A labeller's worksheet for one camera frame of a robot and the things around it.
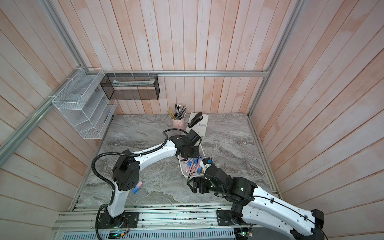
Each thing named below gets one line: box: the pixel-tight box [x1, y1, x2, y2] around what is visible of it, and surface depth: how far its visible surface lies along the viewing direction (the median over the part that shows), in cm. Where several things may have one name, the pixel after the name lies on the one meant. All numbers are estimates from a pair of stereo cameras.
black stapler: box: [187, 111, 204, 128], surface depth 113 cm
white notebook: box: [186, 112, 209, 137], surface depth 115 cm
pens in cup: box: [166, 103, 187, 120], surface depth 109 cm
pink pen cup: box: [172, 117, 185, 130], surface depth 106 cm
